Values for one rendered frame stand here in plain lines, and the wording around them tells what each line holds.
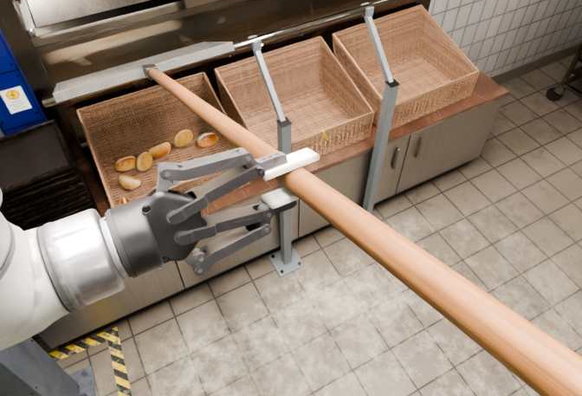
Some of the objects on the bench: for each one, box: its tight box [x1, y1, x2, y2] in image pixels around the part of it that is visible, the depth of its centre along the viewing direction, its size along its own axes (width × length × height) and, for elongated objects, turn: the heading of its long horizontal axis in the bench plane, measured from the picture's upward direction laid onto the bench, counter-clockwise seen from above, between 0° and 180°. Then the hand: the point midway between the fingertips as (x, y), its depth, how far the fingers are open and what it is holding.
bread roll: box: [173, 130, 193, 147], centre depth 215 cm, size 6×10×7 cm
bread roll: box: [149, 142, 171, 158], centre depth 209 cm, size 6×10×7 cm
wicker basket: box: [75, 72, 252, 208], centre depth 197 cm, size 49×56×28 cm
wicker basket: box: [214, 36, 374, 157], centre depth 215 cm, size 49×56×28 cm
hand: (290, 177), depth 55 cm, fingers closed on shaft, 3 cm apart
